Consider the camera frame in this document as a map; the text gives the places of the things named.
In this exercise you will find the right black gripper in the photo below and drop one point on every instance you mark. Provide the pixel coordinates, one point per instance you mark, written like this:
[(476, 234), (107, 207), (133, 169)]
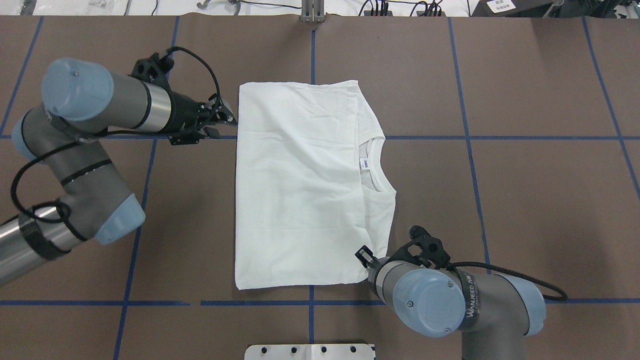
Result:
[(364, 256)]

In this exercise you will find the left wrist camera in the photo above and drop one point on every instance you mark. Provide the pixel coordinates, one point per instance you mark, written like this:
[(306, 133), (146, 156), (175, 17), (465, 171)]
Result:
[(154, 69)]

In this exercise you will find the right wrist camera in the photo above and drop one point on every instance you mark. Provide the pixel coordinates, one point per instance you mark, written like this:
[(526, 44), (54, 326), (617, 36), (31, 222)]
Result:
[(423, 250)]

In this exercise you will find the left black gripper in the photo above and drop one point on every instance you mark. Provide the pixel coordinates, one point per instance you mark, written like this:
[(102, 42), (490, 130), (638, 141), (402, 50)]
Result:
[(184, 114)]

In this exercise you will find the white mounting plate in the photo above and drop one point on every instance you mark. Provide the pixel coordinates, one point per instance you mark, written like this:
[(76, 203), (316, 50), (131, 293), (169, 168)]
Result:
[(331, 351)]

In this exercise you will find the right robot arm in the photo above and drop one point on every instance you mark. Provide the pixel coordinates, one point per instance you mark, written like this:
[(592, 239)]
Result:
[(494, 313)]

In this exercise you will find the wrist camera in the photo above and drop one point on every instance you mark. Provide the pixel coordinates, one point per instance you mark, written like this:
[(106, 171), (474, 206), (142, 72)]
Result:
[(154, 69), (423, 250)]

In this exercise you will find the white long-sleeve printed shirt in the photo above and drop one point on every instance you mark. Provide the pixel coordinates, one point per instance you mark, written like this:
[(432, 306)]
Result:
[(310, 189)]

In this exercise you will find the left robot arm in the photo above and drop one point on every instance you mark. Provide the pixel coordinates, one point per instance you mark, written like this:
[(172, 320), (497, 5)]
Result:
[(82, 103)]

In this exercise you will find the aluminium frame post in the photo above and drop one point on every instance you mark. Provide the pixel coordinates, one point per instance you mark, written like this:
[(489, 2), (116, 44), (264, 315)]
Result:
[(313, 11)]

